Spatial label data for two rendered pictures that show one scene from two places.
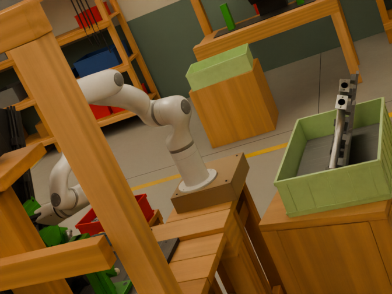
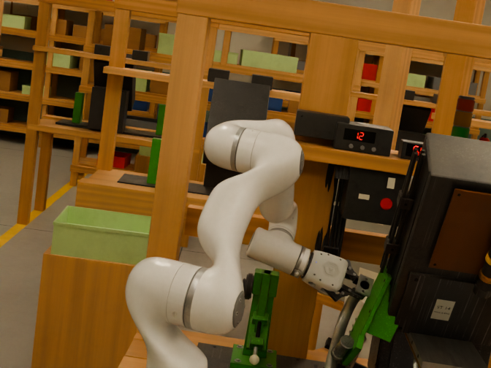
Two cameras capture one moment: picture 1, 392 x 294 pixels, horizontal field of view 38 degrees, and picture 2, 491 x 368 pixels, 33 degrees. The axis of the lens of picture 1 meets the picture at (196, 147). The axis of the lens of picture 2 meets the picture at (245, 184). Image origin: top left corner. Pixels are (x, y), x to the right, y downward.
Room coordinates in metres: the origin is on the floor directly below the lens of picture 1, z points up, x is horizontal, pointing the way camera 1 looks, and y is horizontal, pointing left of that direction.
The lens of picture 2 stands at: (3.89, -0.45, 1.78)
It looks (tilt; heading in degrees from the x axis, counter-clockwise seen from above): 9 degrees down; 157
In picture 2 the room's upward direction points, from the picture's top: 8 degrees clockwise
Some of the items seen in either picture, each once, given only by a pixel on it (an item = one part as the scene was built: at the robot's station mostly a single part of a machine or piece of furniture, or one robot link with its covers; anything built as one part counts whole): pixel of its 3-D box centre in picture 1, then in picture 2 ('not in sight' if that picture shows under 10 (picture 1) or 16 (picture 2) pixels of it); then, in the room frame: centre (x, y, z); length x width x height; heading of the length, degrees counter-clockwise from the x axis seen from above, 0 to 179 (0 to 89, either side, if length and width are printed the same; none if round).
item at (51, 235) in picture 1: (35, 225); (382, 308); (2.14, 0.71, 1.17); 0.13 x 0.12 x 0.20; 66
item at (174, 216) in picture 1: (206, 200); not in sight; (2.45, 0.05, 0.83); 0.32 x 0.32 x 0.04; 66
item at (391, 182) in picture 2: not in sight; (374, 193); (1.88, 0.78, 1.42); 0.17 x 0.12 x 0.15; 66
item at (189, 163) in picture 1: (189, 164); not in sight; (2.45, 0.06, 1.03); 0.19 x 0.19 x 0.18
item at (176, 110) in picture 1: (176, 122); (168, 320); (2.43, 0.04, 1.24); 0.19 x 0.12 x 0.24; 51
